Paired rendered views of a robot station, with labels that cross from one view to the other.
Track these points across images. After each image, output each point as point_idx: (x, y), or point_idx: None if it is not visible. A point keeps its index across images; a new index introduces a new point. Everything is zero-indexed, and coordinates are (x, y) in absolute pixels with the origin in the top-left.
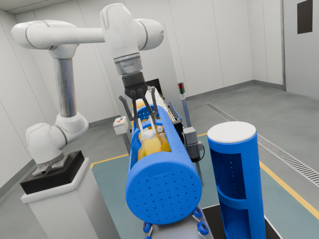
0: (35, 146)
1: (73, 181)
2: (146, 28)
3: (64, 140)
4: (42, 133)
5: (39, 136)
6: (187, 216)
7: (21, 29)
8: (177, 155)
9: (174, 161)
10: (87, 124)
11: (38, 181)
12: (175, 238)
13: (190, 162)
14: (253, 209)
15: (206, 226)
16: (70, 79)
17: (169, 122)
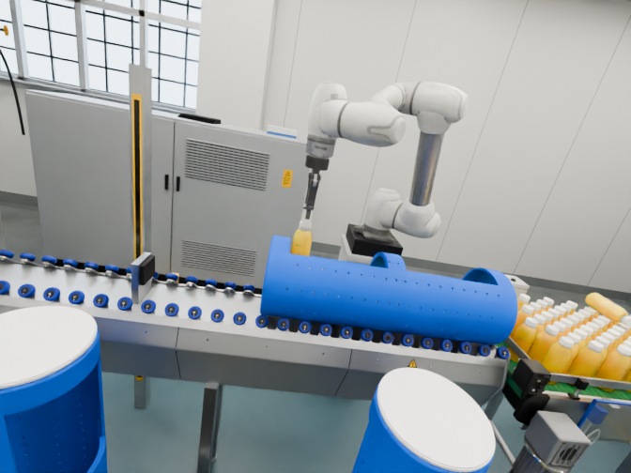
0: (369, 204)
1: (352, 254)
2: (343, 114)
3: (391, 221)
4: (378, 198)
5: (376, 198)
6: (269, 323)
7: None
8: (283, 256)
9: (269, 250)
10: (427, 228)
11: (349, 232)
12: (248, 310)
13: (283, 276)
14: None
15: (240, 322)
16: (423, 159)
17: (411, 286)
